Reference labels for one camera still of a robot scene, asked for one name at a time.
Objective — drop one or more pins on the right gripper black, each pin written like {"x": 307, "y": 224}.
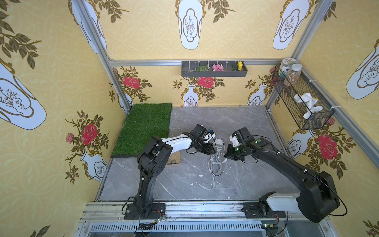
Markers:
{"x": 234, "y": 151}

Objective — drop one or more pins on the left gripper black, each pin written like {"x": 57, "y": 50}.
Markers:
{"x": 209, "y": 146}

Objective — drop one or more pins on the white shoelace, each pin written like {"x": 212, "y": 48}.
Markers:
{"x": 213, "y": 179}

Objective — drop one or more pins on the grey canvas sneaker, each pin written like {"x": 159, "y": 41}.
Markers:
{"x": 215, "y": 163}

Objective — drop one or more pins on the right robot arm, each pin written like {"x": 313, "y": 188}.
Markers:
{"x": 317, "y": 196}

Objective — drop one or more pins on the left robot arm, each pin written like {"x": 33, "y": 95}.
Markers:
{"x": 151, "y": 163}

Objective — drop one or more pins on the green artificial grass mat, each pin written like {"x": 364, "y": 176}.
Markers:
{"x": 143, "y": 122}

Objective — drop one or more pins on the green artificial plant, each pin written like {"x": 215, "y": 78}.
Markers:
{"x": 204, "y": 68}

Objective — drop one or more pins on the white plush toy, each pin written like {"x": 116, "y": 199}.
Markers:
{"x": 310, "y": 104}

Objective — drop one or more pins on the pink artificial flower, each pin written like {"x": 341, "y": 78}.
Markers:
{"x": 217, "y": 68}

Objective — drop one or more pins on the yellow artificial flower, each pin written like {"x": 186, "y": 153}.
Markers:
{"x": 239, "y": 65}

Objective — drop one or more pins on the glass jar white lid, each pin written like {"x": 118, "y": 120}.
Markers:
{"x": 293, "y": 74}

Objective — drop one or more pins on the patterned jar behind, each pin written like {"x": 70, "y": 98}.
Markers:
{"x": 286, "y": 65}

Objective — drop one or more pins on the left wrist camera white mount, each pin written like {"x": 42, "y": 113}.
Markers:
{"x": 209, "y": 136}

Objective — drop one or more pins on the black wire basket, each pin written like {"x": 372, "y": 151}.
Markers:
{"x": 303, "y": 85}

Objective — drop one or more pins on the grey wall planter shelf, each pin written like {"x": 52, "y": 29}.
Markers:
{"x": 230, "y": 68}

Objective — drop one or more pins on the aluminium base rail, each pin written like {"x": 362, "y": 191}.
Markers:
{"x": 197, "y": 218}

